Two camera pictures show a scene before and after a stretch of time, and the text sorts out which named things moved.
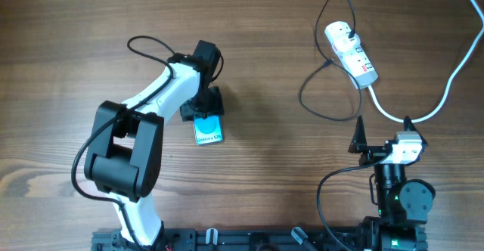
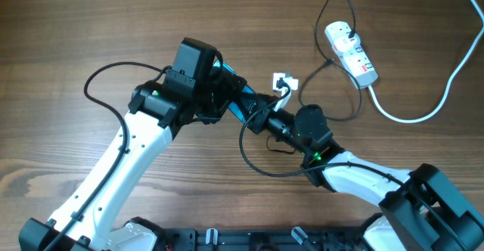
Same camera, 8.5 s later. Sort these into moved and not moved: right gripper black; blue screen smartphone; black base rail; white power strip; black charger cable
Moved: right gripper black; blue screen smartphone
Not moved: black charger cable; white power strip; black base rail
